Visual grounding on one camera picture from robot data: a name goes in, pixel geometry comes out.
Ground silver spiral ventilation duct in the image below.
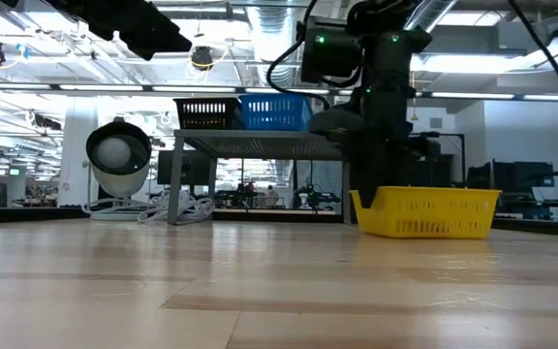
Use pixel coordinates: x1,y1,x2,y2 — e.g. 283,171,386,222
245,0,309,88
402,0,454,33

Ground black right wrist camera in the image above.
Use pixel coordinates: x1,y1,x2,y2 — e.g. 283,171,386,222
300,16,364,84

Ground black monitor back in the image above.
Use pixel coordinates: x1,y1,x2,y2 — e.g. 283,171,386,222
156,149,218,186

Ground long ceiling light strip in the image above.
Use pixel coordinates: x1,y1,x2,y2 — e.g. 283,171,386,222
0,81,558,103

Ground grey perforated metal shelf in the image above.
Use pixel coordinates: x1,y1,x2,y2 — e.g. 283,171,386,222
166,128,354,227

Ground yellow plastic basket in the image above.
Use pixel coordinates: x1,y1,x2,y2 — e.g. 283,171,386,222
349,186,503,240

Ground white building column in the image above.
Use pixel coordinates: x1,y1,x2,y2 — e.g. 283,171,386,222
58,104,100,208

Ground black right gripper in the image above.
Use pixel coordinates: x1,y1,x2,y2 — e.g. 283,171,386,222
309,26,455,210

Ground white coiled cable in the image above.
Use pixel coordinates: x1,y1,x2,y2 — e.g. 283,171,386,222
81,189,217,225

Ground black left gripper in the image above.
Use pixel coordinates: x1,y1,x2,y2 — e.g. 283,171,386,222
46,0,194,62

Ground black plastic basket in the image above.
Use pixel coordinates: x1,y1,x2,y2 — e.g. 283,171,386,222
172,96,244,131

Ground black equipment rig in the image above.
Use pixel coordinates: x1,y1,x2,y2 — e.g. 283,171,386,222
466,161,558,222

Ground white cylindrical spotlight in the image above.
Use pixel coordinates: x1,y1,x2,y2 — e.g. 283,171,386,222
83,117,157,223

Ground person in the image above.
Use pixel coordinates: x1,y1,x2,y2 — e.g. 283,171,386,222
263,183,281,209
238,181,260,208

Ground black background robot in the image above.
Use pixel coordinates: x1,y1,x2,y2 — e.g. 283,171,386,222
301,183,343,211

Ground yellow hanging cord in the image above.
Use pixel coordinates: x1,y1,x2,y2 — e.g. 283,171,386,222
409,71,419,122

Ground blue plastic basket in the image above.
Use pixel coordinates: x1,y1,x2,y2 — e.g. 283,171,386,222
237,92,315,133

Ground black metal frame stand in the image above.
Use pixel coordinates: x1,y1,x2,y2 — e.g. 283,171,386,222
407,131,467,188

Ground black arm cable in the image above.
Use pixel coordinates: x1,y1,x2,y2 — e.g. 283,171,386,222
508,0,558,128

